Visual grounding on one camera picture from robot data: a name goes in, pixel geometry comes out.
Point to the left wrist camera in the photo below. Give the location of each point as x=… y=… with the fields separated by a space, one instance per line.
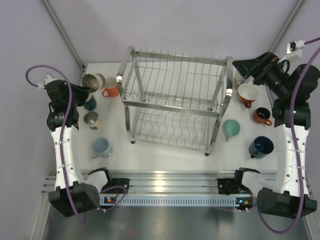
x=48 y=79

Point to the light blue mug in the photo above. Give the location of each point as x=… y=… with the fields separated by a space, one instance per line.
x=100 y=147

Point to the white cup orange handle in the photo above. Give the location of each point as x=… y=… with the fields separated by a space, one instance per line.
x=247 y=94

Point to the orange mug white interior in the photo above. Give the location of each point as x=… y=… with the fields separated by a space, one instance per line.
x=110 y=88

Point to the white steel cup wood band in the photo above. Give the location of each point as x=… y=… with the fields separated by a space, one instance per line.
x=93 y=82

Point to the orange cup black interior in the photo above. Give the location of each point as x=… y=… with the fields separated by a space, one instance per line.
x=262 y=116

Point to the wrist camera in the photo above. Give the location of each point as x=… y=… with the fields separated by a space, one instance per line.
x=293 y=51
x=48 y=79

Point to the mint green mug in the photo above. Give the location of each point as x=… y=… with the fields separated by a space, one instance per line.
x=231 y=128

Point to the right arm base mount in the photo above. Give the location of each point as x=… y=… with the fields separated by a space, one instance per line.
x=233 y=185

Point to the navy blue mug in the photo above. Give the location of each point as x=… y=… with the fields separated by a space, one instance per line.
x=260 y=147

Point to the dark teal mug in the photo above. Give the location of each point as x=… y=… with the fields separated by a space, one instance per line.
x=90 y=104

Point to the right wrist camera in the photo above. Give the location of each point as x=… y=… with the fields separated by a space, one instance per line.
x=293 y=51

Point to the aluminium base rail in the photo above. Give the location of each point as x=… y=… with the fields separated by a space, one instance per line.
x=171 y=184

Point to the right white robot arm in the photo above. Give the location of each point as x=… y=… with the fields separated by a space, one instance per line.
x=289 y=196

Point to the white slotted cable duct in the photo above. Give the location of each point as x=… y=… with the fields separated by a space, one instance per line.
x=176 y=201

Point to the cream floral mug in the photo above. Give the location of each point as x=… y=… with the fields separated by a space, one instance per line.
x=239 y=80

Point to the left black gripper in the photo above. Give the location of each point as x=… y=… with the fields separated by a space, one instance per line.
x=83 y=92

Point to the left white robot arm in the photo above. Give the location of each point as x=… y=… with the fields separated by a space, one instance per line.
x=72 y=193

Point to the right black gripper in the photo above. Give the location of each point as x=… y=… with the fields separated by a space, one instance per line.
x=265 y=62

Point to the stainless steel dish rack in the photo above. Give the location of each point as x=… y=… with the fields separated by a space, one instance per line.
x=174 y=99

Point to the small cream steel tumbler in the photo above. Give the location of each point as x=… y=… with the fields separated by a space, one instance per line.
x=93 y=120

